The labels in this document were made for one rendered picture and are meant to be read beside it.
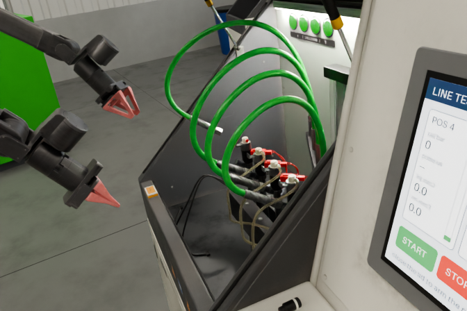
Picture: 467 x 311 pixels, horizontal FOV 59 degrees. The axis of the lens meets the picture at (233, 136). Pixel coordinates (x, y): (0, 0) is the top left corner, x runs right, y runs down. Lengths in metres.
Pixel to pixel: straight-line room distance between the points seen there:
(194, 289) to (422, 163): 0.55
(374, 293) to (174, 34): 7.36
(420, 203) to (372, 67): 0.22
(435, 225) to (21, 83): 3.91
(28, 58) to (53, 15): 3.25
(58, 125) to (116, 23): 6.75
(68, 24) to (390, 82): 6.95
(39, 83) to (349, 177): 3.74
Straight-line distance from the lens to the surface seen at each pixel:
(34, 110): 4.29
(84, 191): 0.88
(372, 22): 0.70
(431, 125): 0.60
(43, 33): 1.22
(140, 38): 7.69
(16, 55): 4.18
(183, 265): 1.00
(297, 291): 0.86
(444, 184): 0.59
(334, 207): 0.77
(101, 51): 1.18
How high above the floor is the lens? 1.59
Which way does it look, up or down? 24 degrees down
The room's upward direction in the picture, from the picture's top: 8 degrees counter-clockwise
